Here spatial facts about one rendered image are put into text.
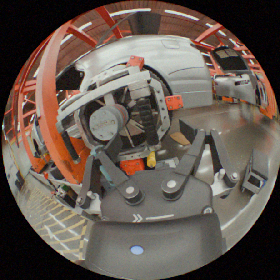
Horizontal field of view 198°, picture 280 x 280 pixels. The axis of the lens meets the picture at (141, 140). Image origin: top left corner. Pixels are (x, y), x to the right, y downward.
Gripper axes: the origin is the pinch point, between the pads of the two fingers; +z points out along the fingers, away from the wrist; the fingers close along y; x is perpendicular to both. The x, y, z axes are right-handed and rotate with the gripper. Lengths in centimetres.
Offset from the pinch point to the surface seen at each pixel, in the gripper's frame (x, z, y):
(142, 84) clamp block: 10.7, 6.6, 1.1
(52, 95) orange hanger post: 37, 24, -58
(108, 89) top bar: 12.9, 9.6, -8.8
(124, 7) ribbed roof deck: 683, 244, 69
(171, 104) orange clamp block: 1.8, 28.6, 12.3
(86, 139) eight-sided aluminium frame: -5, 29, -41
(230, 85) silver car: 29, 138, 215
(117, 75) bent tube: 16.5, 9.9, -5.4
